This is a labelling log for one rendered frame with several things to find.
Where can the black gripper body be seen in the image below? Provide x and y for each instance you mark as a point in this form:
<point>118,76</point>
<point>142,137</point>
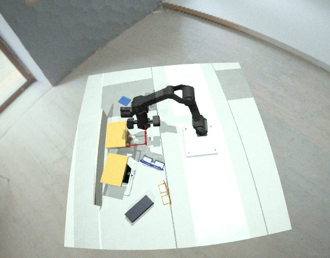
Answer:
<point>146,121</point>

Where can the blue block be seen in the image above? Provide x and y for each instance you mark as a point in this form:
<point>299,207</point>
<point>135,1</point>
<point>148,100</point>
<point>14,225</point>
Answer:
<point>124,100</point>

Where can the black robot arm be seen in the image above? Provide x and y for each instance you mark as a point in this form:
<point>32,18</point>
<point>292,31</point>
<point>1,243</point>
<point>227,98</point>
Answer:
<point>139,106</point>

